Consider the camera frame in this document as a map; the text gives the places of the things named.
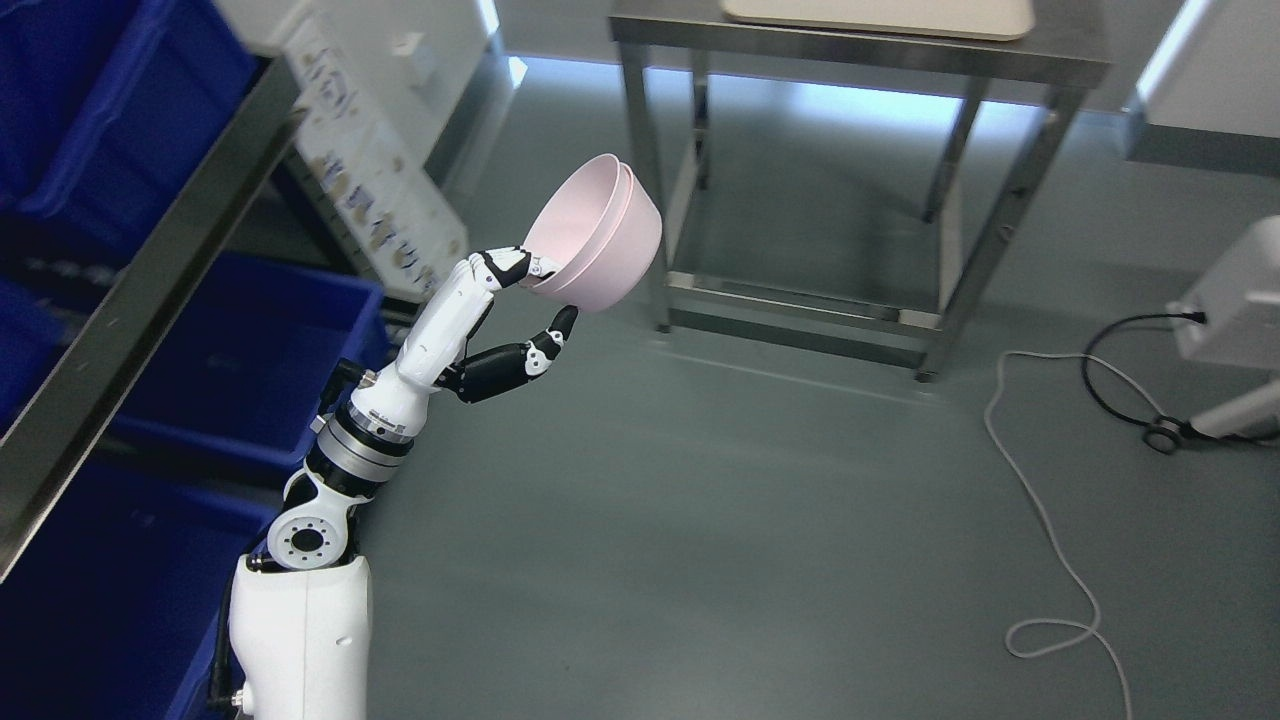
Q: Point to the black white robotic hand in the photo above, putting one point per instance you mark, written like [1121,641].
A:
[433,356]

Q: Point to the pink bowl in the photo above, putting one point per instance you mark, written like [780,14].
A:
[569,230]
[619,250]

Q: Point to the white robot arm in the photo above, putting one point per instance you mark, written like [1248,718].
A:
[296,621]

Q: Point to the blue bin upper middle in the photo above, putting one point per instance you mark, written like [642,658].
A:
[238,378]

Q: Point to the metal shelf rack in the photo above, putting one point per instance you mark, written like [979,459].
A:
[56,431]

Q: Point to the white sign board blue letters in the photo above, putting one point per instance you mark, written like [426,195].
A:
[392,221]

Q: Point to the blue bin upper left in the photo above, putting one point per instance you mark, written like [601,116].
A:
[108,108]

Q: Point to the beige plastic tray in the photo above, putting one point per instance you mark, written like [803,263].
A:
[999,21]

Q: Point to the stainless steel table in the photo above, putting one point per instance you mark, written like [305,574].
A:
[873,234]

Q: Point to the white machine with warning label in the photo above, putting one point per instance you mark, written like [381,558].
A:
[1238,298]

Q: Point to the white stand leg with caster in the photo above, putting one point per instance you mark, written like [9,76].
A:
[1229,422]

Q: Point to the white wall socket left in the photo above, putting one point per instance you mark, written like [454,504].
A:
[417,59]

